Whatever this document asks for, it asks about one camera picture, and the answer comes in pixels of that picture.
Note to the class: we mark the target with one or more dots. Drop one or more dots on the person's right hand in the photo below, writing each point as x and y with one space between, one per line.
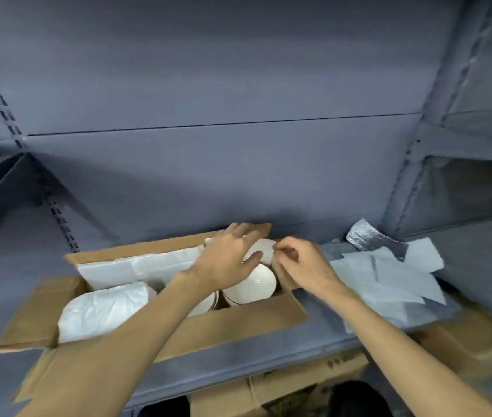
309 269

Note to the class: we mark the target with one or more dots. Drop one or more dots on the person's left hand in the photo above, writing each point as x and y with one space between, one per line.
222 260

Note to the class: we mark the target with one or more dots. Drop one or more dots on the person's left thumb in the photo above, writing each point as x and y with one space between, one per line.
251 259

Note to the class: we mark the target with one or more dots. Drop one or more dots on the person's right thumb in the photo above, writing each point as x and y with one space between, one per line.
288 255

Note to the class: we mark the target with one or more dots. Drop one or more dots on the white paper bowl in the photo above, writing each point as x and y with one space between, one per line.
265 248

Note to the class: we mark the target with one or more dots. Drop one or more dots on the person's left forearm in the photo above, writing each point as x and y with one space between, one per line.
120 343

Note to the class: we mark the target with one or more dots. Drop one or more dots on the person's right forearm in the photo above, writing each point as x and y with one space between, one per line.
402 351

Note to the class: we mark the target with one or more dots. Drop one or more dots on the white bowl with brown rim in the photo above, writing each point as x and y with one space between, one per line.
252 286
204 304

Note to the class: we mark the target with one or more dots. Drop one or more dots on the open brown cardboard box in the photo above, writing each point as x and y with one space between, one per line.
237 325

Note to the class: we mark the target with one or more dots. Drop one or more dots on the silver foil piece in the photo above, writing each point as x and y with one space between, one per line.
365 238

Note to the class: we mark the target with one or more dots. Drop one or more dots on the grey metal shelving unit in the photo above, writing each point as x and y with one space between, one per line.
228 169

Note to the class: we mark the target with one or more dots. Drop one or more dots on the large white wrapping paper sheet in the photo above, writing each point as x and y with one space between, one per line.
385 277

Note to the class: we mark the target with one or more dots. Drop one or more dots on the white foam wrap sheet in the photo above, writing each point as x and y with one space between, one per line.
142 264

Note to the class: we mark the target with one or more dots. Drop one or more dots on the printed brown cardboard box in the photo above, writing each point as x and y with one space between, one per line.
272 386

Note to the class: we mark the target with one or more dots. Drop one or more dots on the small white wrapping paper sheet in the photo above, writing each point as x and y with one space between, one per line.
424 255

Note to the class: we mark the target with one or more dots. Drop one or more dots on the white wrapped bundle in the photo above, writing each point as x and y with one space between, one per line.
98 310

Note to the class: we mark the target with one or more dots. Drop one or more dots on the plain brown cardboard box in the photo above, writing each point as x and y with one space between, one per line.
471 343

